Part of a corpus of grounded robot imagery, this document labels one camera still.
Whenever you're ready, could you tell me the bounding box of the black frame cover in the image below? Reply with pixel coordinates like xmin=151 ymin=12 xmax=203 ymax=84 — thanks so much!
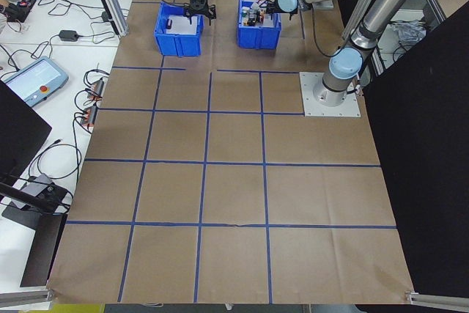
xmin=336 ymin=0 xmax=469 ymax=309

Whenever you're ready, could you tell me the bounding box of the light-blue teach pendant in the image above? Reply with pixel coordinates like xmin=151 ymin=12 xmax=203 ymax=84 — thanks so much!
xmin=0 ymin=56 xmax=70 ymax=108

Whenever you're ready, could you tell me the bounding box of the aluminium frame bar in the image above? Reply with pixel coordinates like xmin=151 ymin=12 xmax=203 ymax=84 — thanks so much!
xmin=369 ymin=48 xmax=390 ymax=76
xmin=417 ymin=0 xmax=448 ymax=21

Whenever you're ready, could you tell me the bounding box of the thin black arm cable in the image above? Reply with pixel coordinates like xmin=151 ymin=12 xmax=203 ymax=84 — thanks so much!
xmin=309 ymin=7 xmax=333 ymax=59

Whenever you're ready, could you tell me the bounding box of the black electronics box with wires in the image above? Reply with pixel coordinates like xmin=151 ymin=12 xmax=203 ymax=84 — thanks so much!
xmin=4 ymin=0 xmax=38 ymax=23

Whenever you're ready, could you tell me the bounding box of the white foam sheet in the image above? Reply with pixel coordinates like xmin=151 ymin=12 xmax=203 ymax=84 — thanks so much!
xmin=166 ymin=15 xmax=202 ymax=35

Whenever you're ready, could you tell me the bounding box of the crumpled clear plastic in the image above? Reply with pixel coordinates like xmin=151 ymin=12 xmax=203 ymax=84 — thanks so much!
xmin=389 ymin=21 xmax=429 ymax=47

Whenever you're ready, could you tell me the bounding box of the grey card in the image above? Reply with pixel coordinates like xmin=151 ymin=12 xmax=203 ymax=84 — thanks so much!
xmin=21 ymin=172 xmax=56 ymax=196

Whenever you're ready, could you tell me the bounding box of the aluminium profile bar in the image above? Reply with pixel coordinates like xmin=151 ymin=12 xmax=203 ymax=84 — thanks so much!
xmin=0 ymin=288 xmax=56 ymax=304
xmin=404 ymin=290 xmax=469 ymax=306

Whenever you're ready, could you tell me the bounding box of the dark stand base plate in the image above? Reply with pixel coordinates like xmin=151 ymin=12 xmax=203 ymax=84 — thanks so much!
xmin=1 ymin=202 xmax=68 ymax=288

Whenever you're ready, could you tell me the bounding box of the black monitor panel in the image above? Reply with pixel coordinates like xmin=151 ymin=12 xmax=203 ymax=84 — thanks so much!
xmin=0 ymin=80 xmax=53 ymax=182

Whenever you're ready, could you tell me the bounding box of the blue plastic push-button bin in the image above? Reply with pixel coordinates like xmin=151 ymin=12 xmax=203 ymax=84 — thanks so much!
xmin=237 ymin=0 xmax=284 ymax=51

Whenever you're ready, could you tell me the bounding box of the black orange cable adapter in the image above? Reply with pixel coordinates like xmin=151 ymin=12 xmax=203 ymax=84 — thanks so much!
xmin=84 ymin=78 xmax=108 ymax=102
xmin=75 ymin=105 xmax=100 ymax=131

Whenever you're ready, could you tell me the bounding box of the blue plastic cylinder bin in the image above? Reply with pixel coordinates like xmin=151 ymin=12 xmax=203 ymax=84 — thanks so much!
xmin=154 ymin=1 xmax=204 ymax=59

